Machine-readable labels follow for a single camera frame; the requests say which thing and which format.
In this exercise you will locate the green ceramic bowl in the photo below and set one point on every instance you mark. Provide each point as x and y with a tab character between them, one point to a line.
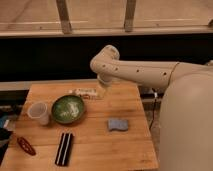
68	109

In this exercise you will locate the clear plastic cup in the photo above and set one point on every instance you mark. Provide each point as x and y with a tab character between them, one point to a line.
38	111

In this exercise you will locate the blue sponge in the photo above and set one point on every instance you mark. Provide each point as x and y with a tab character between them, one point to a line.
117	124

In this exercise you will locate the clear plastic bottle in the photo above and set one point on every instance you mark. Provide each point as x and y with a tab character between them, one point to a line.
85	93

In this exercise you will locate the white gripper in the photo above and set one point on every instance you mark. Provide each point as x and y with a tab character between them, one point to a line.
104	80

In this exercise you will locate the dark object at left edge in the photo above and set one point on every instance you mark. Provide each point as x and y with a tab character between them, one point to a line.
6	129

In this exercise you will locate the red oval object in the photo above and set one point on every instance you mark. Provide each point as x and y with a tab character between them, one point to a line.
25	145

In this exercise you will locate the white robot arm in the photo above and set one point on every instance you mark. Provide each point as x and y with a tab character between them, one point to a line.
186	112

